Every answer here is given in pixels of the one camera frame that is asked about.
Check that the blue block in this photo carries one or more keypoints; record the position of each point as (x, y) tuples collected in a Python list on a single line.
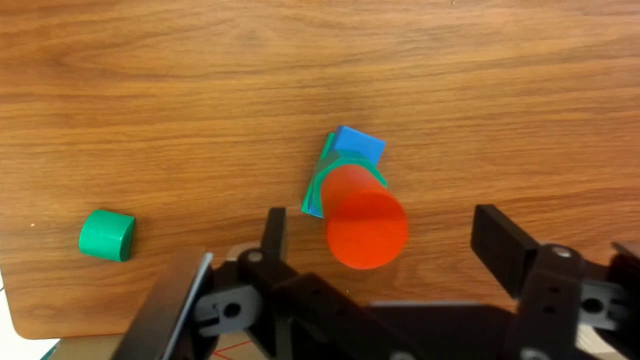
[(360, 143)]

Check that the small green cylinder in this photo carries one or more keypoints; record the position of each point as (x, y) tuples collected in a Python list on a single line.
[(106, 234)]

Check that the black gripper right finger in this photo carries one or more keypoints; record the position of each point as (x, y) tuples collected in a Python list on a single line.
[(552, 286)]

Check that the flat green block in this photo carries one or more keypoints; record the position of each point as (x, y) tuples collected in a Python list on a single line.
[(312, 201)]

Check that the orange cylinder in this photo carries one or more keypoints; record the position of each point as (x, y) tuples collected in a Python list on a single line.
[(363, 227)]

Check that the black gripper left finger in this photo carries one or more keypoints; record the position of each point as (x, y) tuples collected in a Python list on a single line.
[(266, 301)]

